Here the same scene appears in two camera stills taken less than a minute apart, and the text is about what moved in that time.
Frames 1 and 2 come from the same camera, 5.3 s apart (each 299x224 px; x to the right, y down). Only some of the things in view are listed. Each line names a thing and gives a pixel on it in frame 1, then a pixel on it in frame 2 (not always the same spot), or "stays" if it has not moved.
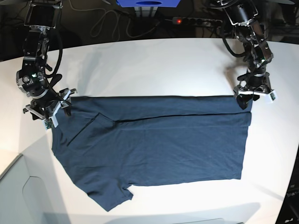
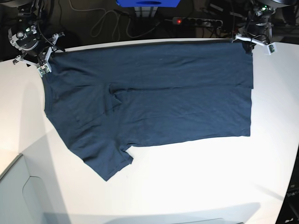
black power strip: [195, 21] stays
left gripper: [40, 108] -> [41, 58]
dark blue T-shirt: [108, 144] -> [103, 98]
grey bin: [31, 191] stays
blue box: [148, 3] stays
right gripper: [256, 84] -> [261, 33]
